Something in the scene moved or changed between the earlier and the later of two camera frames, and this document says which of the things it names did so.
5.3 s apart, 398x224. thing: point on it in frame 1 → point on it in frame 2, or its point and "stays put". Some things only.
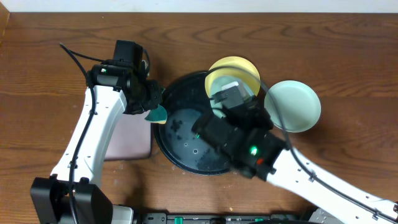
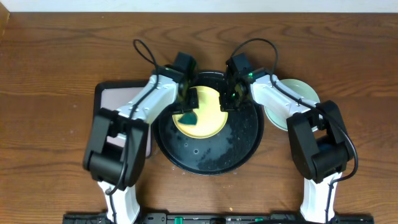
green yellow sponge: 158,115 → 188,118
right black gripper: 260,112 → 224,105
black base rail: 232,218 stays put
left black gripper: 156,90 → 194,96
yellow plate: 234,61 → 211,120
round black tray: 185,99 stays put
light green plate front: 247,89 → 278,118
